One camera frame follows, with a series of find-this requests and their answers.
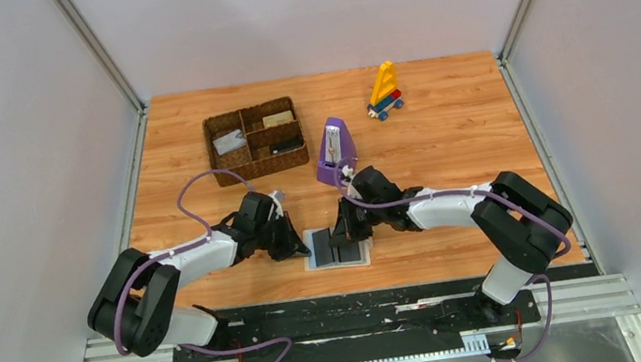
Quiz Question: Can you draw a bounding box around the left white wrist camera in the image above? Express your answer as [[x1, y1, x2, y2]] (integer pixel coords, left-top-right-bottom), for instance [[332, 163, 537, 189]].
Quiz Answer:
[[268, 189, 286, 218]]

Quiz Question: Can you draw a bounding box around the purple metronome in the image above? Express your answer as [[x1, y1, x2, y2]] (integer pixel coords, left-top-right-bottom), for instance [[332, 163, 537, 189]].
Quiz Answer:
[[316, 117, 358, 187]]

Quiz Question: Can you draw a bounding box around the white card holder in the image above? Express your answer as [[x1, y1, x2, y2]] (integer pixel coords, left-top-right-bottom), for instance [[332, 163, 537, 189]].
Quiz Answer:
[[303, 228, 373, 272]]

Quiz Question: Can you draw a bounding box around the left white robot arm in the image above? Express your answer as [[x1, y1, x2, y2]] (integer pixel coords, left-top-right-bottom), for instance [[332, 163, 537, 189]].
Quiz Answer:
[[86, 191, 311, 357]]

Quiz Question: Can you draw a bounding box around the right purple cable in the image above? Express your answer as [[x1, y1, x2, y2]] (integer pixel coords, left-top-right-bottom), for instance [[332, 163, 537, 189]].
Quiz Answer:
[[330, 127, 589, 362]]

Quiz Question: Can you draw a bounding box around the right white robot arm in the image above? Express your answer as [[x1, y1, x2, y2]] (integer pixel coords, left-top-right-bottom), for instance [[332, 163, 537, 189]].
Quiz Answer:
[[329, 166, 574, 307]]

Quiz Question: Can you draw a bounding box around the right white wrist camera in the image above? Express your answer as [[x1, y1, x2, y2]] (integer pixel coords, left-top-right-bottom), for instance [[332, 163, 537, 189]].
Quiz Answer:
[[341, 165, 354, 181]]

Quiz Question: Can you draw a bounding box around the brown wicker divided basket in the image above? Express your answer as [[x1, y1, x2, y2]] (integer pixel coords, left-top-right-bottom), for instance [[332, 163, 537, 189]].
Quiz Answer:
[[201, 96, 310, 181]]

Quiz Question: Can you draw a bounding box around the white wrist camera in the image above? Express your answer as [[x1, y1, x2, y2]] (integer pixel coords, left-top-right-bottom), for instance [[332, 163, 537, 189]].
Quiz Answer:
[[268, 189, 286, 218], [341, 165, 354, 181]]

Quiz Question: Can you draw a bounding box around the beige card in basket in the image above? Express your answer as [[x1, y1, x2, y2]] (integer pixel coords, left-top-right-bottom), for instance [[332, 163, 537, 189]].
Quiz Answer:
[[261, 110, 295, 128]]

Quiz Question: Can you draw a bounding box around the grey card in basket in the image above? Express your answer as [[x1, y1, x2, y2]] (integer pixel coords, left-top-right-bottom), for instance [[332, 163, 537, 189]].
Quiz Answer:
[[212, 129, 247, 156]]

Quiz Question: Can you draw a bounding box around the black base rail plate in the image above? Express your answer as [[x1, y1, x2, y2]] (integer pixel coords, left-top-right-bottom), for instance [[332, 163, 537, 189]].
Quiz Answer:
[[166, 264, 544, 362]]

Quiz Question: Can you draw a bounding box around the left aluminium frame post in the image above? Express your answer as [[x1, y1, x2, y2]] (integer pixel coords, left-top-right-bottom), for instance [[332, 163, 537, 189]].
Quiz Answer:
[[49, 0, 150, 126]]

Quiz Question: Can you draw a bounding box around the colourful toy block car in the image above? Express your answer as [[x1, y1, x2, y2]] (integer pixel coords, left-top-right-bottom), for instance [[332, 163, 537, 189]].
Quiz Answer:
[[366, 61, 404, 121]]

